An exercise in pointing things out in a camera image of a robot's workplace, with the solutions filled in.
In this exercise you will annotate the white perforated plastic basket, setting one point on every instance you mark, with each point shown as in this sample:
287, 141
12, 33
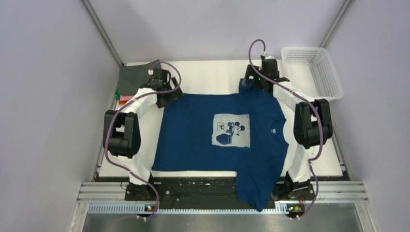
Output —
311, 69

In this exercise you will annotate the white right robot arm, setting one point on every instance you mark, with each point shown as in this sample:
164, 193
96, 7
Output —
312, 125

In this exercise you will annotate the folded pink t shirt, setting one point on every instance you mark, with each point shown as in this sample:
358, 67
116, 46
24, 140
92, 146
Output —
125, 97

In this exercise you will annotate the right aluminium frame post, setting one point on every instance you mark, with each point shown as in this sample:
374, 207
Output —
347, 4

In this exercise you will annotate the folded grey t shirt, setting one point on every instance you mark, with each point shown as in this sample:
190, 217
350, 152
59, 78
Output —
131, 78

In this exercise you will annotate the dark blue t shirt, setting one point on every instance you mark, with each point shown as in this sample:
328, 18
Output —
240, 132

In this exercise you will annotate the folded green t shirt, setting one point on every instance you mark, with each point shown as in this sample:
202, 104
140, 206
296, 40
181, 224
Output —
117, 94

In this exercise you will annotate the left aluminium frame post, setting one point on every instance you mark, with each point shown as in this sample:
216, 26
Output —
102, 32

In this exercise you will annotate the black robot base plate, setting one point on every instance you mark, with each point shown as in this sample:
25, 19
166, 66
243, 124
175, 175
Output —
211, 193

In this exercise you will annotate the aluminium frame post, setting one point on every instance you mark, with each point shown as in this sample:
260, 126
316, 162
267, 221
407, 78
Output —
347, 4
102, 32

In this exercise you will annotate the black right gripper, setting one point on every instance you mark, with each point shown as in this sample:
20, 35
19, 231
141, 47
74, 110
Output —
250, 72

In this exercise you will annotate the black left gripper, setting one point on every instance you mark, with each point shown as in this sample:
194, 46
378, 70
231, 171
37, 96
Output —
174, 94

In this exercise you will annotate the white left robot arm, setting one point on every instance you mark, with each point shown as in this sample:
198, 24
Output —
122, 138

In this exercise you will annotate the white slotted cable duct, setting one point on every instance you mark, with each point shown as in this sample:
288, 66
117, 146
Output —
146, 209

